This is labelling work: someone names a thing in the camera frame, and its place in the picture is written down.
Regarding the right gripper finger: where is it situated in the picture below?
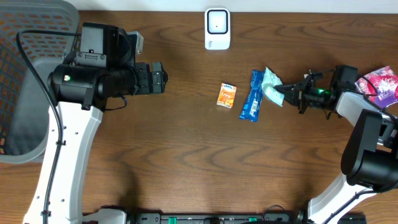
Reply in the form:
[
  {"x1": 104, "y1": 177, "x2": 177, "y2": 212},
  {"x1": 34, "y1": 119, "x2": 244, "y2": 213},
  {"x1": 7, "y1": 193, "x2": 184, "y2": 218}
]
[
  {"x1": 279, "y1": 89, "x2": 300, "y2": 106},
  {"x1": 274, "y1": 80, "x2": 310, "y2": 92}
]

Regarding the mint green wipes pack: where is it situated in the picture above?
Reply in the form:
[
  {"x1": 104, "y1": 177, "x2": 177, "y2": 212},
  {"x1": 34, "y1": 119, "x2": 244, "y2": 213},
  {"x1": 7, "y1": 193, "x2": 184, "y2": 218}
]
[{"x1": 261, "y1": 67, "x2": 284, "y2": 106}]

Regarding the blue Oreo cookie pack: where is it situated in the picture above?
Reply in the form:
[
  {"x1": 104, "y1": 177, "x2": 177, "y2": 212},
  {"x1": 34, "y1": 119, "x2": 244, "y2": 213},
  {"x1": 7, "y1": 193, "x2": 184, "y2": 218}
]
[{"x1": 239, "y1": 70, "x2": 265, "y2": 122}]

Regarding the orange tissue pack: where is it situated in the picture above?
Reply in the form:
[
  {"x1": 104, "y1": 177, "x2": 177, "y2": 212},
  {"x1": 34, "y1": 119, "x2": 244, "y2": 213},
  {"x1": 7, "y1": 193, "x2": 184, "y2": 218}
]
[{"x1": 216, "y1": 83, "x2": 237, "y2": 109}]

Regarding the red purple pad pack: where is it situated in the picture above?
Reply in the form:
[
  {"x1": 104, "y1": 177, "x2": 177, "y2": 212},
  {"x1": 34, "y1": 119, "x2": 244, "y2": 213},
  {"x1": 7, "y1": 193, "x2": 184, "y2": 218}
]
[{"x1": 355, "y1": 66, "x2": 397, "y2": 108}]

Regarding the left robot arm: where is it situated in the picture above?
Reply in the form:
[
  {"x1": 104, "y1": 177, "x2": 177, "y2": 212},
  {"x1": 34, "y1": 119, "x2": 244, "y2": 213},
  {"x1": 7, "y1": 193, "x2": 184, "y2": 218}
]
[{"x1": 24, "y1": 22, "x2": 168, "y2": 223}]

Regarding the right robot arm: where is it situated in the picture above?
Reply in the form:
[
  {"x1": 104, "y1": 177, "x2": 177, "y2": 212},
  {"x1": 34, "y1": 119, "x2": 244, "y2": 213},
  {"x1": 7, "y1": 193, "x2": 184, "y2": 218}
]
[{"x1": 275, "y1": 65, "x2": 397, "y2": 223}]

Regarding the white barcode scanner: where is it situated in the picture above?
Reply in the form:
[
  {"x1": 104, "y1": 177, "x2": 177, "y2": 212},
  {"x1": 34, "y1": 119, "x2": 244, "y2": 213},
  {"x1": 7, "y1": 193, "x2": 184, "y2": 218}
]
[{"x1": 205, "y1": 8, "x2": 231, "y2": 50}]

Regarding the grey plastic mesh basket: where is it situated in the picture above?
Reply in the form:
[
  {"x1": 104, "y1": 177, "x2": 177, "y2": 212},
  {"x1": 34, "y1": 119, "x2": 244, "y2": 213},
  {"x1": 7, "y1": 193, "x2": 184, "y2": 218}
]
[{"x1": 1, "y1": 1, "x2": 79, "y2": 164}]

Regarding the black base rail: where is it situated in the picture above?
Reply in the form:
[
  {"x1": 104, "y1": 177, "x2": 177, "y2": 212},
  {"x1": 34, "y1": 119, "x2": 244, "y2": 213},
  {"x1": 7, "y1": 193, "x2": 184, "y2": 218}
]
[{"x1": 82, "y1": 212, "x2": 368, "y2": 224}]

